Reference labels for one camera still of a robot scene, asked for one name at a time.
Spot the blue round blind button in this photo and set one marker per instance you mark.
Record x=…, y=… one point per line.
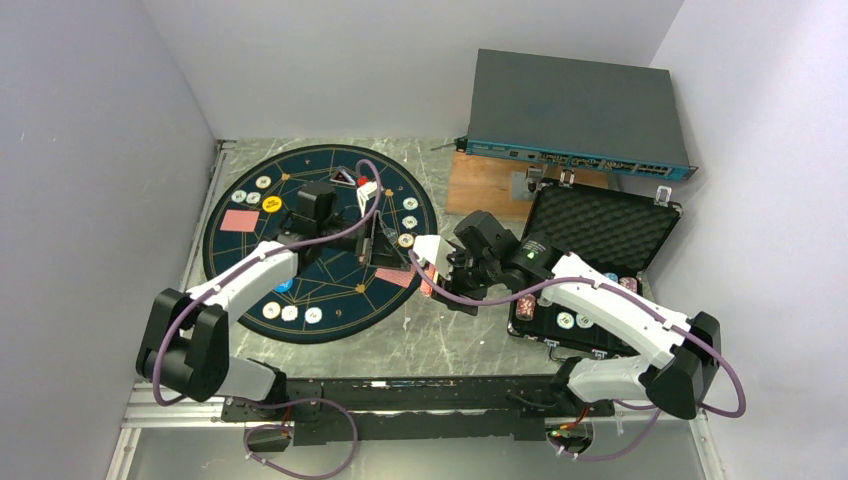
x=284, y=287

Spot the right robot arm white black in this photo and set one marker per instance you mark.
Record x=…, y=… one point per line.
x=676, y=359

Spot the yellow round blind button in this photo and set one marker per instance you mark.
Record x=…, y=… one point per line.
x=272, y=204

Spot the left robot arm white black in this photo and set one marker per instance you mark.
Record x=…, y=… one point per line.
x=185, y=348

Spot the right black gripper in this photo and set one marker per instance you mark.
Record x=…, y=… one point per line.
x=454, y=285

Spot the triangular red black marker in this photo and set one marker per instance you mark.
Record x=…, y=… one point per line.
x=345, y=177

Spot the yellow chip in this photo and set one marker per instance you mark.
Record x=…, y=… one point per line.
x=406, y=240
x=271, y=310

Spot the grey network switch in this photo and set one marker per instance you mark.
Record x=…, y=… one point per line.
x=574, y=113

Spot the wooden board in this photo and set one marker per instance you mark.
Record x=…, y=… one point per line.
x=491, y=184

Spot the black poker chip case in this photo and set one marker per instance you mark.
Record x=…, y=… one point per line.
x=615, y=233

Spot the red playing card box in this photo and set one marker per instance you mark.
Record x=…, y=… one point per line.
x=428, y=280

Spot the round dark blue poker mat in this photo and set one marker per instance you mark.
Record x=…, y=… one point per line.
x=336, y=296

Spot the card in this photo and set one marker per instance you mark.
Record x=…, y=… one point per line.
x=401, y=278
x=241, y=221

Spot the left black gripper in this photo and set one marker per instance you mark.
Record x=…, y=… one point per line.
x=374, y=247

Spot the red chip roll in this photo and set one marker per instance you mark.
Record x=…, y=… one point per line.
x=525, y=307

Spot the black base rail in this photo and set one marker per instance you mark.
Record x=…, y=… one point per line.
x=327, y=410

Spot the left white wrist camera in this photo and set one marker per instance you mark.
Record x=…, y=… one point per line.
x=366, y=190

